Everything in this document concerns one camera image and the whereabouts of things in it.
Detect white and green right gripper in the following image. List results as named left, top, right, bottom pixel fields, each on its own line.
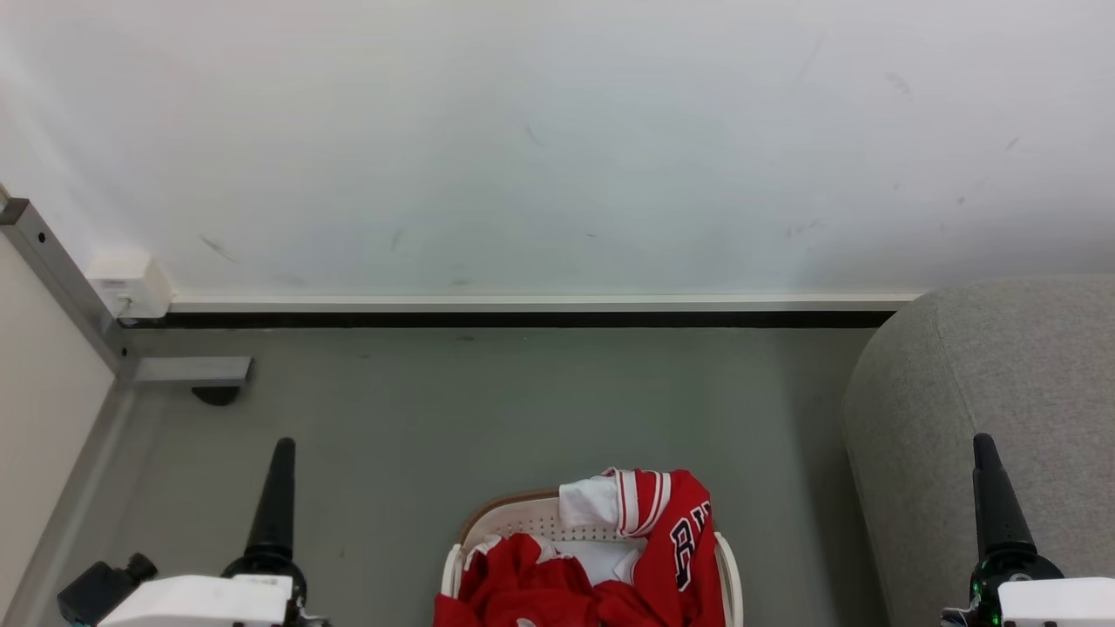
left=941, top=433, right=1115, bottom=627

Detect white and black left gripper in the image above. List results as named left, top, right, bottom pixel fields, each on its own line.
left=98, top=437, right=330, bottom=627

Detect red shorts with white trim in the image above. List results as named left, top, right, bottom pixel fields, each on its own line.
left=433, top=533, right=645, bottom=627

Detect white laundry basket brown rim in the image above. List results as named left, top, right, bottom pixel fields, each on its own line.
left=440, top=489, right=744, bottom=627

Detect grey fabric sofa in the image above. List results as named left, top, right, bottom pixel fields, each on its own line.
left=841, top=276, right=1115, bottom=627

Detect white and black baseboard strip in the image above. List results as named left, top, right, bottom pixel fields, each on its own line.
left=118, top=294, right=920, bottom=329

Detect red jersey with black lettering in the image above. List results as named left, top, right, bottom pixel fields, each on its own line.
left=557, top=468, right=726, bottom=627

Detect white garment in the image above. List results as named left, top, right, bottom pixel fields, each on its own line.
left=557, top=538, right=647, bottom=586

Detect grey metal floor bracket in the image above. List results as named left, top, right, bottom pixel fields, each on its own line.
left=131, top=356, right=254, bottom=388

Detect white wall socket box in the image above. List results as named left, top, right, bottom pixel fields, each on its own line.
left=87, top=253, right=172, bottom=320

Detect grey metal frame post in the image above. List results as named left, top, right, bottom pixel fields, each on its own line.
left=0, top=199, right=136, bottom=380

